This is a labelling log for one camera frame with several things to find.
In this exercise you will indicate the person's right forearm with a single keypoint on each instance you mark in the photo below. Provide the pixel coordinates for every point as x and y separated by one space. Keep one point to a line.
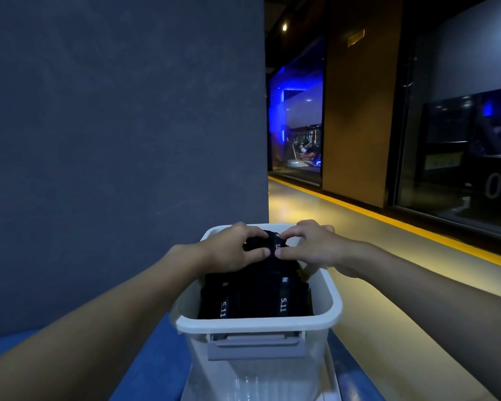
442 296

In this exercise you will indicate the person's left forearm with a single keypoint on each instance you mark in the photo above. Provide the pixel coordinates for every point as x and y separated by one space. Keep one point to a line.
75 329

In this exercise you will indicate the person's right hand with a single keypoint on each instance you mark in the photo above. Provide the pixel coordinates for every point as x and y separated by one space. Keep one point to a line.
321 246

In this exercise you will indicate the brass wall sign plate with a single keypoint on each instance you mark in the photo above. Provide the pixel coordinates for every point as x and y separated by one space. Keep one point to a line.
356 37

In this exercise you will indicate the blue padded bench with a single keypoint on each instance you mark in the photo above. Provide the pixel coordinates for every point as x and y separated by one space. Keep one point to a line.
150 371

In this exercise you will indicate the person's left hand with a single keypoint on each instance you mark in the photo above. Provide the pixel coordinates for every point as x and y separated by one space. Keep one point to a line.
225 254

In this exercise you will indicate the dark gym machine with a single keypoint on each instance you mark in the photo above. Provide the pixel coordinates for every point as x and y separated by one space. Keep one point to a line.
304 152

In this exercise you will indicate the white plastic lid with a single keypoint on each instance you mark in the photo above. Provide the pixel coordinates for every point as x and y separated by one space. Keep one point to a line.
333 384

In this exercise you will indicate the white storage box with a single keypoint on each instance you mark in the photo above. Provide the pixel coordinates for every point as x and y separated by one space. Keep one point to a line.
254 380

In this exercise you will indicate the dark glass window panel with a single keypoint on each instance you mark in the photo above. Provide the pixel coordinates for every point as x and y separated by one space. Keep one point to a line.
463 141

